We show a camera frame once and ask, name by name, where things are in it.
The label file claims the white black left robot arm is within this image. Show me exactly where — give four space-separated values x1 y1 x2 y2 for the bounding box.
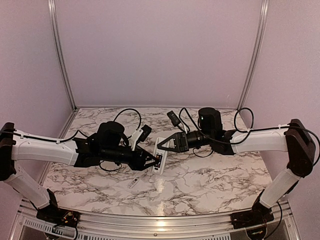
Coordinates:
0 121 159 223

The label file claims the right aluminium frame post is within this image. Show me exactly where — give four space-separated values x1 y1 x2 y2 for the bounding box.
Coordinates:
237 0 270 109

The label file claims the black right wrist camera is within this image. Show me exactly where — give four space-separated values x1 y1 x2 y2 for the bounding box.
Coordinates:
166 110 181 127

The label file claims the white air conditioner remote control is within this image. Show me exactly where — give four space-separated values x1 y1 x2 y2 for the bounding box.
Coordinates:
150 137 168 175

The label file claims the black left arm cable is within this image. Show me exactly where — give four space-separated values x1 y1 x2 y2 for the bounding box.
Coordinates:
0 107 142 172

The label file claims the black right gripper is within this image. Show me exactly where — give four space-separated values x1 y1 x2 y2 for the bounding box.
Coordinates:
157 129 214 153

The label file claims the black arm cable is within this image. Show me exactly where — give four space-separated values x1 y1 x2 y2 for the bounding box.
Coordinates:
178 107 318 166
0 107 142 172

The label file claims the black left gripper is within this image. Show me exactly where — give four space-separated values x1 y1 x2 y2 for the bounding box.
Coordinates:
101 144 161 171

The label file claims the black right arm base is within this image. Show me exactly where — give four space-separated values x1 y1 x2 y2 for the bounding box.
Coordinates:
230 197 275 229

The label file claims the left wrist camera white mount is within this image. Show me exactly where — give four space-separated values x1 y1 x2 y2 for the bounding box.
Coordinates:
129 124 152 151

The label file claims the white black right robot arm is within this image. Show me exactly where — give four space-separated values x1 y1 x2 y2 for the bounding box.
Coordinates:
157 107 320 224

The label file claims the aluminium frame post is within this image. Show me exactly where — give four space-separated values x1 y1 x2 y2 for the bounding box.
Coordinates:
237 0 270 109
47 0 77 112

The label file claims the white remote battery cover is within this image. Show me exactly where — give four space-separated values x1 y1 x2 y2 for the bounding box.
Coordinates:
127 178 139 189

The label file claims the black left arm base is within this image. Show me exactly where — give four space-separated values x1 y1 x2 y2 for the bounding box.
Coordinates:
36 189 80 228

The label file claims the left aluminium frame post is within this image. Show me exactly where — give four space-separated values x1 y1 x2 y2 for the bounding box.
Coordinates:
47 0 77 112

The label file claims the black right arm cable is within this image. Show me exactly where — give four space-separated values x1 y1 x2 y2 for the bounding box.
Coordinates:
178 107 318 166

